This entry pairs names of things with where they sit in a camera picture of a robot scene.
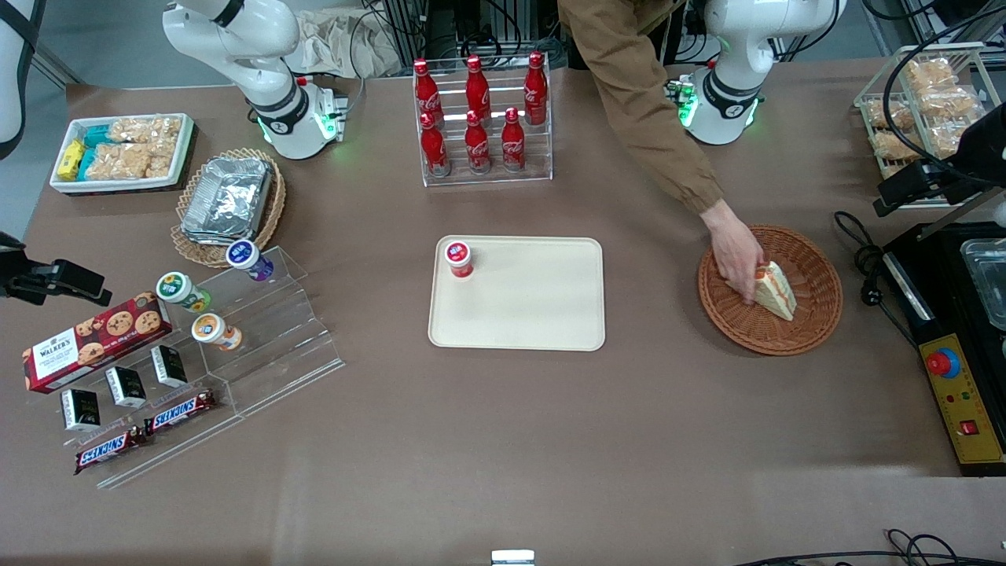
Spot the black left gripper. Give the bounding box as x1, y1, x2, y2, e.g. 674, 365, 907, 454
874, 102, 1006, 218

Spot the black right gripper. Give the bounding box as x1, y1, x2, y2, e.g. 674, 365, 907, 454
0, 232, 113, 308

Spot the triangle sandwich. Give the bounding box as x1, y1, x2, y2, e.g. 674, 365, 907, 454
725, 262, 798, 322

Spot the brown sleeved person forearm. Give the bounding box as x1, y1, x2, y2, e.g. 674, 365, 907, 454
558, 0, 725, 215

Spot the round brown wicker basket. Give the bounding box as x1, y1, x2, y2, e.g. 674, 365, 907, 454
698, 225, 843, 357

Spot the oval light wicker basket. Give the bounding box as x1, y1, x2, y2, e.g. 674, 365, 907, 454
171, 147, 287, 270

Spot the cream plastic tray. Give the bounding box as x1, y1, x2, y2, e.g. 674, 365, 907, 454
428, 235, 607, 352

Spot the bare person hand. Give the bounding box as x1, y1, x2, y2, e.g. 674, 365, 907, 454
699, 199, 768, 305

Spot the clear fried snack bag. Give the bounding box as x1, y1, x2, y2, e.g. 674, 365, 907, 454
927, 119, 976, 159
873, 129, 925, 163
920, 85, 984, 121
901, 58, 959, 92
866, 97, 917, 131

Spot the grey metal bar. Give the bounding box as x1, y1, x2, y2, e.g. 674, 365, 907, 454
915, 186, 1006, 242

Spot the red tartan cookie box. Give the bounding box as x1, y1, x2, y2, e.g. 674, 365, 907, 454
21, 292, 173, 395

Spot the black countertop appliance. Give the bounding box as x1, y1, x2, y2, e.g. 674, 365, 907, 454
880, 220, 1006, 347

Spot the green lid gum jar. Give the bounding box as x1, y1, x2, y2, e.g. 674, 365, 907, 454
155, 271, 212, 314

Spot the white rectangular snack bin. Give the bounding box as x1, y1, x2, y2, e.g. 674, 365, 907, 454
49, 112, 196, 195

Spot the small black box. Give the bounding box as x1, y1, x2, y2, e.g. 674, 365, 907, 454
61, 388, 101, 432
150, 344, 189, 388
105, 366, 148, 409

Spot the clear plastic container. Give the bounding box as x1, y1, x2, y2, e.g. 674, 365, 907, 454
960, 237, 1006, 332

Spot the yellow snack packet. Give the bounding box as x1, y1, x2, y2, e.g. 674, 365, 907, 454
57, 139, 86, 182

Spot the clear rice cracker bag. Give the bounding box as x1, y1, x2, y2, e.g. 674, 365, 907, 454
84, 141, 176, 181
108, 116, 184, 147

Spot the orange lid gum jar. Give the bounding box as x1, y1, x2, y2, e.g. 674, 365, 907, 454
191, 312, 244, 351

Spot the brown snickers bar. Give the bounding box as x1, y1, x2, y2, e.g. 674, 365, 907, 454
143, 390, 218, 436
74, 426, 149, 476

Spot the purple lid gum jar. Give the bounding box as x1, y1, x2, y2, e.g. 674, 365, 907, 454
226, 239, 275, 283

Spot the silver foil container stack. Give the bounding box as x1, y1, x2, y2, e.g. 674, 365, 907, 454
181, 156, 274, 245

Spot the clear acrylic stepped shelf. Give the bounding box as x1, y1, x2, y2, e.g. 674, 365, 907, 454
69, 245, 346, 491

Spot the yellow emergency stop box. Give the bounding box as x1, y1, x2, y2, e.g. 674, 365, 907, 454
917, 333, 1006, 477

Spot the beige crumpled plastic bag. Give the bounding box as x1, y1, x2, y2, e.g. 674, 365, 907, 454
285, 8, 403, 79

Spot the red cola bottle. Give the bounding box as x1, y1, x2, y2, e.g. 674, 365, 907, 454
501, 107, 527, 174
413, 58, 443, 127
464, 54, 493, 120
464, 110, 494, 174
420, 112, 451, 178
523, 51, 549, 127

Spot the red lid gum jar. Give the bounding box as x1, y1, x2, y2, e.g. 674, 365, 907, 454
444, 240, 475, 280

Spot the clear acrylic bottle rack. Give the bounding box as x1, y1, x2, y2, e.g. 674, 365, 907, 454
412, 53, 554, 189

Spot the black power cable with plug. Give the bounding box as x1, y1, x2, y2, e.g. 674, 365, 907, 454
834, 210, 917, 347

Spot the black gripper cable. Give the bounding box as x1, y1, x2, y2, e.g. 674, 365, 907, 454
881, 5, 1006, 171

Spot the wire basket with pastries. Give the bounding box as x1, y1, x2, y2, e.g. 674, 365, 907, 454
854, 42, 990, 210

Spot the black floor cable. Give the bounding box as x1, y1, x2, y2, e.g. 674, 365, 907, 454
729, 527, 1006, 566

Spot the black equipment frame with cables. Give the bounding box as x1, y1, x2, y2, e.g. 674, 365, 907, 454
363, 0, 568, 73

